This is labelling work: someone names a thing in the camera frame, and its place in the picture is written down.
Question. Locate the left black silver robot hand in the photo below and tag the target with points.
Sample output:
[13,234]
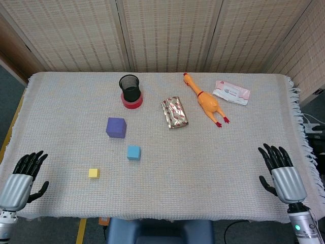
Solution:
[15,189]

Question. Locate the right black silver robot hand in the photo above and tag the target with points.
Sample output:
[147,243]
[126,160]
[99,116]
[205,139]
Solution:
[290,184]

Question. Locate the small yellow foam cube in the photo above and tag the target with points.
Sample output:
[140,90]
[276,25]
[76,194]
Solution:
[94,173]

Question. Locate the medium blue foam cube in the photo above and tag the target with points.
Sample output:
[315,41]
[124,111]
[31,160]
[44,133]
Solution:
[133,153]

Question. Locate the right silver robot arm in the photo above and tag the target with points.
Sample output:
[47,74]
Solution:
[302,226]

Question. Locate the black equipment base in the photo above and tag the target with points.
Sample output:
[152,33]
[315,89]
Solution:
[318,147]

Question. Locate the small orange box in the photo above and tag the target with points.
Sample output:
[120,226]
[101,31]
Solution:
[104,221]

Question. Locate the pink white wet wipes pack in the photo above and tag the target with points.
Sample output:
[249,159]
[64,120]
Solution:
[231,92]

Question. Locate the white woven tablecloth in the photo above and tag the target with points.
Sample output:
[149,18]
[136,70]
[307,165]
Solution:
[177,165]

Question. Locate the orange rubber chicken toy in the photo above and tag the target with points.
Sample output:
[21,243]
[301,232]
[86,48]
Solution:
[208,101]

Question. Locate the large purple foam cube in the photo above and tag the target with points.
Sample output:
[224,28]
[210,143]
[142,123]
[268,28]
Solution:
[115,127]

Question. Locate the silver foil snack packet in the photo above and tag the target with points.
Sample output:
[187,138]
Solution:
[174,112]

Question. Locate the blue padded seat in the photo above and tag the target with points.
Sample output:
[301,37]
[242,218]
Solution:
[160,231]

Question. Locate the red tape roll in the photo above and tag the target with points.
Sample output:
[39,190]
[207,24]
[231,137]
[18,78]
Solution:
[132,105]

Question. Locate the black mesh pen holder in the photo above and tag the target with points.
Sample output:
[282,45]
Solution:
[130,92]

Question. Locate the woven bamboo folding screen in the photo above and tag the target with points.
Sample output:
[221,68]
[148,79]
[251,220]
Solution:
[165,33]

